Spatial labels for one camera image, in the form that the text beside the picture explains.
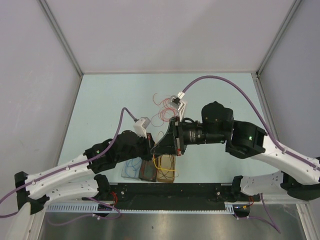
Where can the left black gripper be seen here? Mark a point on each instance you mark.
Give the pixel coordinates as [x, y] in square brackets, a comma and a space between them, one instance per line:
[149, 143]

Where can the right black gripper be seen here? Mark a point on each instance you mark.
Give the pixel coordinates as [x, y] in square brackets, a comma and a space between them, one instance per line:
[173, 142]

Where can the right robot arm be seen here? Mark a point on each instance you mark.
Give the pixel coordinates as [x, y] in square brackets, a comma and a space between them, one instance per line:
[297, 175]

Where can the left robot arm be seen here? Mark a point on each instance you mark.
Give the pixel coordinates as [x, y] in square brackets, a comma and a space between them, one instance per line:
[82, 176]

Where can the amber plastic bin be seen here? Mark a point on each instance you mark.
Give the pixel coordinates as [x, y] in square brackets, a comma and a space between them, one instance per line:
[166, 169]

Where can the clear plastic bin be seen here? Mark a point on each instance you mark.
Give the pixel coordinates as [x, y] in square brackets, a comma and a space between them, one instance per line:
[131, 168]

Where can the dark grey plastic bin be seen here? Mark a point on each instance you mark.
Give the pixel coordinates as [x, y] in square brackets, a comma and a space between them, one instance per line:
[148, 171]

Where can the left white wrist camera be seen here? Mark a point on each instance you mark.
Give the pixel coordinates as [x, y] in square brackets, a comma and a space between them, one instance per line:
[140, 126]

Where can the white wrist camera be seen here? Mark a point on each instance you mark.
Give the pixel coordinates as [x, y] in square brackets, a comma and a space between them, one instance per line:
[140, 126]
[178, 103]

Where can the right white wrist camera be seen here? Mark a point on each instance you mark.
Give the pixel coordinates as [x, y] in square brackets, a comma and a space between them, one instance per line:
[178, 103]

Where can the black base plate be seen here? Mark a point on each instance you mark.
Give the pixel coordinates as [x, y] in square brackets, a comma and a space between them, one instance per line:
[172, 196]

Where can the right aluminium corner post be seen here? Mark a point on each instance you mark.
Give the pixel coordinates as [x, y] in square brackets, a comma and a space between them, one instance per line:
[278, 36]

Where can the aluminium corner post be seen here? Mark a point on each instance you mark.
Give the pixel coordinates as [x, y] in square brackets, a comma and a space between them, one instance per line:
[48, 13]
[278, 36]

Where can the left aluminium corner post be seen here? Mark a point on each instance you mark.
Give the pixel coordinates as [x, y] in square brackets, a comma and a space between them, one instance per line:
[48, 13]

